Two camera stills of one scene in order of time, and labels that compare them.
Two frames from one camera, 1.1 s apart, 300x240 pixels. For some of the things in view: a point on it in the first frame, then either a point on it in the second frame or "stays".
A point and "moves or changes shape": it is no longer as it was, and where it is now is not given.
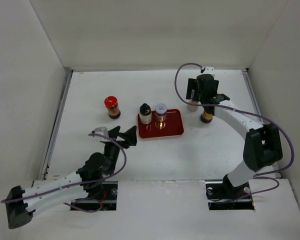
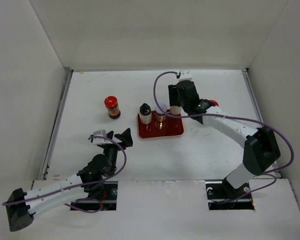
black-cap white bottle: [145, 114] stays
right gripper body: [193, 85] → [173, 92]
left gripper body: [112, 150] stays
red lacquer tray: [172, 126] stays
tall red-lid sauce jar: [111, 103] stays
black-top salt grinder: [192, 108] moves or changes shape
